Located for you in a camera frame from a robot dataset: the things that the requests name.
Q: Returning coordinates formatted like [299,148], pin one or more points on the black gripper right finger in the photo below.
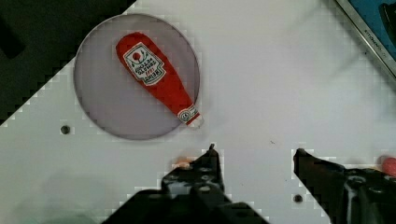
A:
[348,196]

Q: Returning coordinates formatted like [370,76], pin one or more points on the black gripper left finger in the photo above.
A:
[193,194]

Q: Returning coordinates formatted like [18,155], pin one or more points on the red plush ketchup bottle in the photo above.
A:
[150,67]

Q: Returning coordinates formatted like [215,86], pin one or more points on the grey round plate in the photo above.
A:
[111,97]

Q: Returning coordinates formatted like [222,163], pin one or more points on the orange slice toy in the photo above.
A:
[182,163]

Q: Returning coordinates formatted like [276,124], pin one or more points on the red toy apple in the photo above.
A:
[388,165]

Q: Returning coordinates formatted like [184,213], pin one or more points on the silver toaster oven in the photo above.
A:
[374,23]

